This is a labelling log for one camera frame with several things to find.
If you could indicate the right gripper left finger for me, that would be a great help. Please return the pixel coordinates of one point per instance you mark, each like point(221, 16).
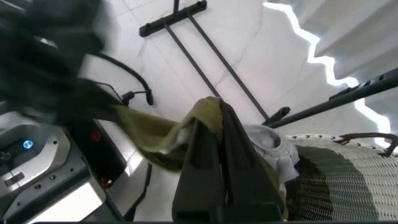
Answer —
point(199, 186)

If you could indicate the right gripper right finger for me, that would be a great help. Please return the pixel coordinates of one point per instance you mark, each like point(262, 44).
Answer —
point(248, 186)

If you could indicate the green short-sleeved shirt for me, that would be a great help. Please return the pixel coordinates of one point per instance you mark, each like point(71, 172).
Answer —
point(146, 130)

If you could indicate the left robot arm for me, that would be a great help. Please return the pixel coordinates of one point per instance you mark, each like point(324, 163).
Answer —
point(37, 62)

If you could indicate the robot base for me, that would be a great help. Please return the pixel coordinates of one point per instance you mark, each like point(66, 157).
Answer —
point(37, 161)

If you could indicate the white laundry basket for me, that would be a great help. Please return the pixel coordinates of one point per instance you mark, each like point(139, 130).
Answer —
point(357, 180)

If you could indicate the black clothes rack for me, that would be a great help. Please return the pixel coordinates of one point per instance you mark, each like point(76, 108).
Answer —
point(174, 17)

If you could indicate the pale grey garment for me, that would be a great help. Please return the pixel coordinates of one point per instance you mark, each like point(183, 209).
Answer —
point(273, 149)

